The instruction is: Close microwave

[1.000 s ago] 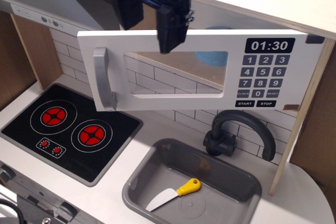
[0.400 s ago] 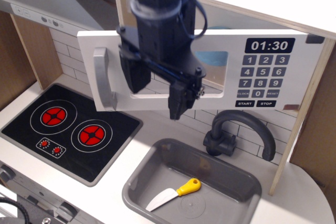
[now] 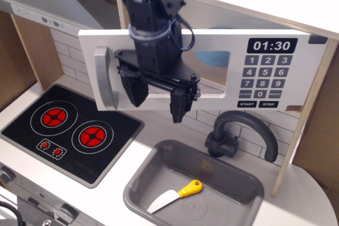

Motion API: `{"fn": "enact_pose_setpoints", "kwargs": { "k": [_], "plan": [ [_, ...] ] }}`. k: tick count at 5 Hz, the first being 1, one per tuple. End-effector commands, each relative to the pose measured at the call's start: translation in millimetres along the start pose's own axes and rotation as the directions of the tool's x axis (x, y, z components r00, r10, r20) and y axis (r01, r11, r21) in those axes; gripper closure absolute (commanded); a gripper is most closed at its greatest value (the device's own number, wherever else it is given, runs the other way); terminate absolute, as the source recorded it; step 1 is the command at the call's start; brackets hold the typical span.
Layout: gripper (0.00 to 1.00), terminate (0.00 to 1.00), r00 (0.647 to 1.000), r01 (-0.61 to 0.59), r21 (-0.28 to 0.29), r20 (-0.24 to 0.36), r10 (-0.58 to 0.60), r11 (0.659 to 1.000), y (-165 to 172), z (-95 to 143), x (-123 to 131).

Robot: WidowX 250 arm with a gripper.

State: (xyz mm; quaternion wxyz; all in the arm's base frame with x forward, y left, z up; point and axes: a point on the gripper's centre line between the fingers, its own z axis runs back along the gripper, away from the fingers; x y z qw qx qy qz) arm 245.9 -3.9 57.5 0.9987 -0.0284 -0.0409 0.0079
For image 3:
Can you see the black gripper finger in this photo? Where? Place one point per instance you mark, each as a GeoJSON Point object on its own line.
{"type": "Point", "coordinates": [181, 102]}
{"type": "Point", "coordinates": [136, 89]}

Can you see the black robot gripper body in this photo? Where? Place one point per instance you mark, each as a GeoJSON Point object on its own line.
{"type": "Point", "coordinates": [158, 61]}

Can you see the white toy microwave door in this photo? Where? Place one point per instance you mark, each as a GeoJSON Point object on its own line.
{"type": "Point", "coordinates": [268, 69]}

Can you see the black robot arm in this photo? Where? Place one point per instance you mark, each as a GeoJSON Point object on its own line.
{"type": "Point", "coordinates": [156, 29]}

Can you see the wooden microwave cabinet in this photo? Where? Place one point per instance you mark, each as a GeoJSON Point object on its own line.
{"type": "Point", "coordinates": [265, 3]}

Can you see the dark grey toy faucet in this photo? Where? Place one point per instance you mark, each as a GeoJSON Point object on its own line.
{"type": "Point", "coordinates": [231, 128]}

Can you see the light blue bowl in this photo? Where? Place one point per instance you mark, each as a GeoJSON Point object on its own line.
{"type": "Point", "coordinates": [210, 50]}

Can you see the grey toy sink basin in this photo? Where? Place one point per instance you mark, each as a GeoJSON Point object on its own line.
{"type": "Point", "coordinates": [179, 185]}

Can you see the black toy stovetop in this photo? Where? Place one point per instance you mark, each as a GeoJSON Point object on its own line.
{"type": "Point", "coordinates": [64, 130]}

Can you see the grey range hood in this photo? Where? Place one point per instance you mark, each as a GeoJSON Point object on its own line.
{"type": "Point", "coordinates": [67, 16]}

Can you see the grey oven control panel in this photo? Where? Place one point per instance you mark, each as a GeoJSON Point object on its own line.
{"type": "Point", "coordinates": [37, 204]}

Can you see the yellow handled toy knife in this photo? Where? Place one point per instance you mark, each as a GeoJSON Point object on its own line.
{"type": "Point", "coordinates": [170, 196]}

